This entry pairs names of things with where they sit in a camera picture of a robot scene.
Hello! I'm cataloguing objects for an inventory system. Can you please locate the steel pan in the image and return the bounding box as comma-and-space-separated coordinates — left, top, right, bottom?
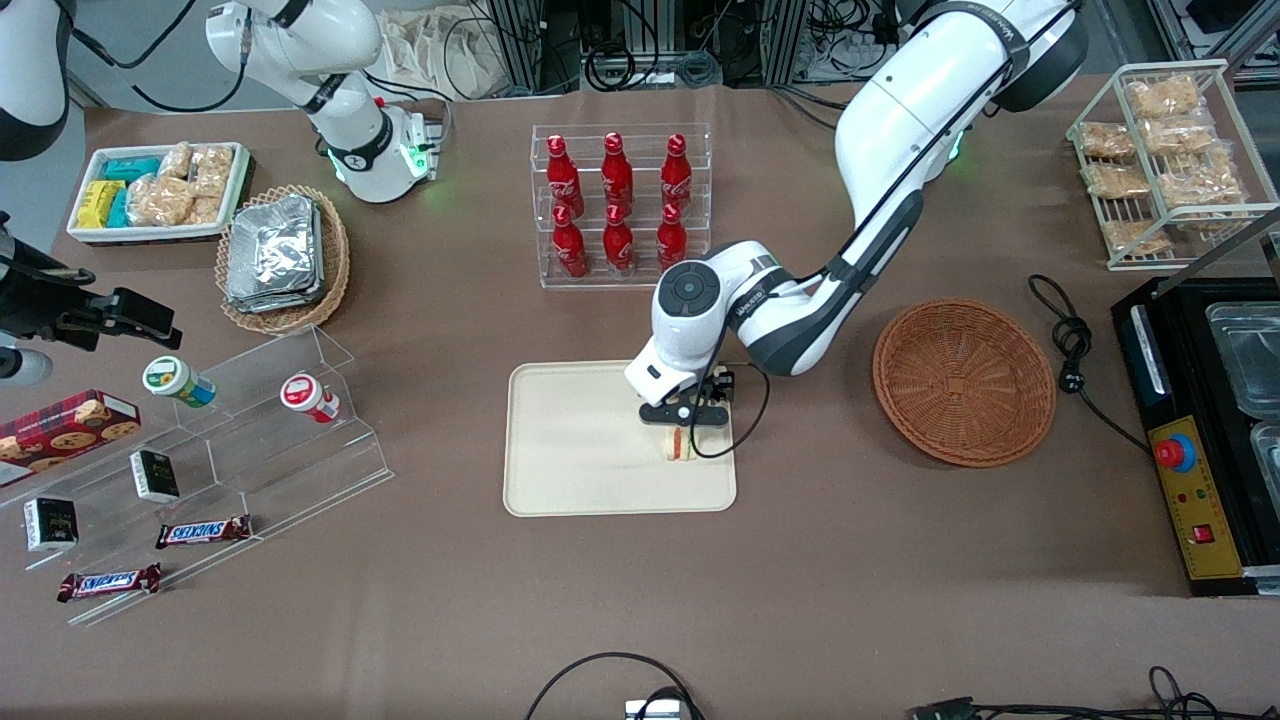
1250, 420, 1280, 501
1205, 302, 1280, 419

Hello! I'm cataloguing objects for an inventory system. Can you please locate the red lid yogurt cup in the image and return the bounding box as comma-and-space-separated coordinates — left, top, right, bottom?
280, 373, 341, 424

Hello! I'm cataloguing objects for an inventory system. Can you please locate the cream cloth bag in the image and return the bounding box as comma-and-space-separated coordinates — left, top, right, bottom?
378, 8, 506, 101

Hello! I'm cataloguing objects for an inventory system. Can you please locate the white wire rack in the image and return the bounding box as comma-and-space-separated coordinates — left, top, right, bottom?
1066, 60, 1280, 272

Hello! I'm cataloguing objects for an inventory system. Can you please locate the black cable with connector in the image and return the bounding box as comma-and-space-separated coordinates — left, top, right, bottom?
905, 665, 1280, 720

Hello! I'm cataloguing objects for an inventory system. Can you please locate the yellow snack packet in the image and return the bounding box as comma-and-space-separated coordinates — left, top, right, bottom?
77, 180, 126, 230

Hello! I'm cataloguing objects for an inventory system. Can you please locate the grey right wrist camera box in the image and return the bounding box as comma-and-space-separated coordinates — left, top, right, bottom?
0, 345, 53, 387

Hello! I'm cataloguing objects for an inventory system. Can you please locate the red cola bottle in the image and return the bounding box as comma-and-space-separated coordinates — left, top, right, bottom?
656, 204, 689, 279
545, 134, 585, 216
602, 204, 637, 277
600, 132, 635, 213
660, 133, 694, 213
551, 205, 590, 279

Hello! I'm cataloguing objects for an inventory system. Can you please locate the black power cable with plug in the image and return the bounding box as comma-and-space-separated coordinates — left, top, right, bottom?
1028, 274, 1151, 453

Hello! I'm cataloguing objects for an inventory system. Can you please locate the black coiled cable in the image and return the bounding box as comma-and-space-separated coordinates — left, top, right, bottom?
583, 30, 666, 93

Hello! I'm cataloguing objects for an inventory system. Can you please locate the brown round wicker basket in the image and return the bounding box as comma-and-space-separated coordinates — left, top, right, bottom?
872, 298, 1058, 469

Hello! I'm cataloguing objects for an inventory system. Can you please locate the red tartan cookie box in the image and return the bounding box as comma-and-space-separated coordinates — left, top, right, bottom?
0, 390, 142, 488

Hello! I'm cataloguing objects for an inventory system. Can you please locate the light tan wicker basket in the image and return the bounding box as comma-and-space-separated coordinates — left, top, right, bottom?
214, 184, 351, 336

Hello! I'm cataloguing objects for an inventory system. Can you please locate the grey metal bar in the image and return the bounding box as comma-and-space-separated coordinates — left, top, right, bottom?
1165, 205, 1280, 301

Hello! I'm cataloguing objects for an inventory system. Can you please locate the Snickers chocolate bar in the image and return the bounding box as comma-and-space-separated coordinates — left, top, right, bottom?
155, 515, 253, 550
57, 563, 162, 603

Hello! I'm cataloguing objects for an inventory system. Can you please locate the clear acrylic stepped display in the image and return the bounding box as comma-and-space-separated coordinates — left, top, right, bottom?
0, 325, 394, 628

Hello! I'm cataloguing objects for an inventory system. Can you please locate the beige rectangular tray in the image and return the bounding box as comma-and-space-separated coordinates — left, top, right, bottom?
503, 357, 738, 518

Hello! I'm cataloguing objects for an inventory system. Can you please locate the black looped cable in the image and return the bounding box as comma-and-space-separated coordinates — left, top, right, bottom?
524, 652, 706, 720

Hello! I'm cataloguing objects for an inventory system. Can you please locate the silver foil pack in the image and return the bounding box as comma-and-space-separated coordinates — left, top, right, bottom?
224, 285, 327, 316
228, 195, 323, 301

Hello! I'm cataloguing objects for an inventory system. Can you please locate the green lid yogurt cup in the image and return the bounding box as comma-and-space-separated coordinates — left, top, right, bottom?
142, 356, 217, 409

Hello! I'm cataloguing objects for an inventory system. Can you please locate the aluminium profile frame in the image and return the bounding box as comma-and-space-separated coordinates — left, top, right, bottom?
485, 0, 816, 96
1145, 0, 1280, 71

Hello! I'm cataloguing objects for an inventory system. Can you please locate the small black carton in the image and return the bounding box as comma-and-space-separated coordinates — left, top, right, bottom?
24, 497, 79, 553
130, 450, 181, 504

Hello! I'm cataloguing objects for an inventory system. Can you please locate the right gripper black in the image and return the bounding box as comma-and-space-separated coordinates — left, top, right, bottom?
0, 212, 183, 351

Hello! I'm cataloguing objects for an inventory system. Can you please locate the clear acrylic bottle rack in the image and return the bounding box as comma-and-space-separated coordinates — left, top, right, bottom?
531, 124, 712, 291

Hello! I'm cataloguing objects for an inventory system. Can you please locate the white rectangular snack tray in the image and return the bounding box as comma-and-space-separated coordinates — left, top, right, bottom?
67, 141, 253, 247

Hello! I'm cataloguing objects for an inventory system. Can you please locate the black machine with yellow panel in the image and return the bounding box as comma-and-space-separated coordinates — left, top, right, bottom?
1112, 275, 1280, 598

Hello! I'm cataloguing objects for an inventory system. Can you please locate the bagged brown snack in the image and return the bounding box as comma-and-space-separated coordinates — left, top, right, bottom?
1158, 150, 1248, 208
1126, 76, 1203, 121
1078, 121, 1138, 161
1138, 115, 1219, 156
1103, 218, 1173, 257
1083, 162, 1151, 199

